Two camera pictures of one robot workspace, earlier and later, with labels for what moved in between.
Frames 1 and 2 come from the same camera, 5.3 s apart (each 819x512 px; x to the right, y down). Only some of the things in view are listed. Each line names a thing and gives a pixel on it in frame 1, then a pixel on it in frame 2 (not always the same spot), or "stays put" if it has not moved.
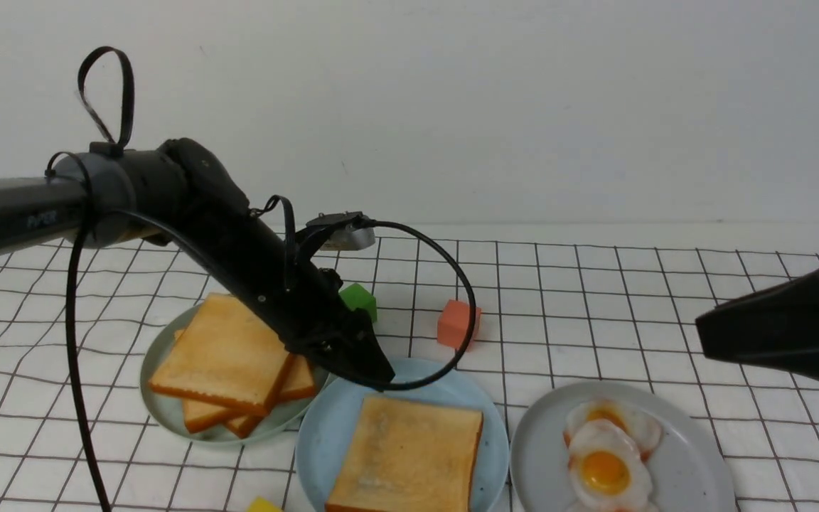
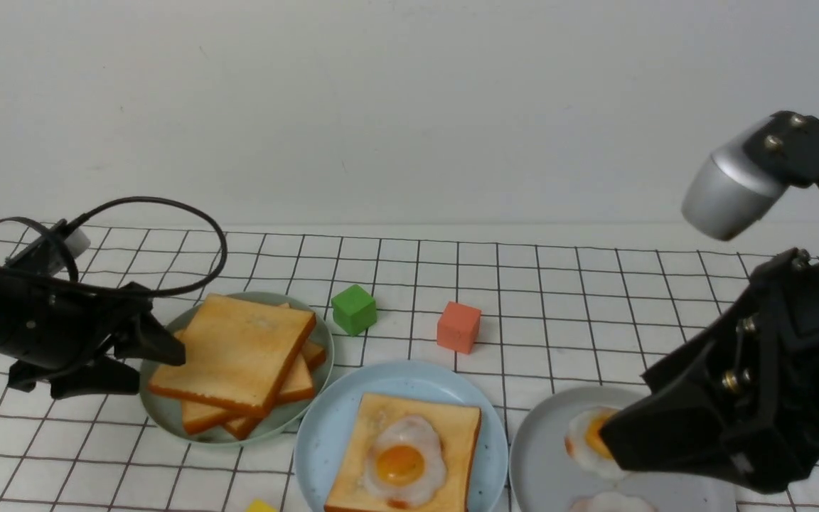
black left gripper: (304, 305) → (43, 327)
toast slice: (225, 355) stays put
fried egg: (608, 471) → (407, 463)
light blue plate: (330, 414) stays put
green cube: (355, 296) stays put
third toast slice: (229, 353) stays put
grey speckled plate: (689, 468) stays put
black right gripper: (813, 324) → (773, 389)
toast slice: (404, 456) stays put
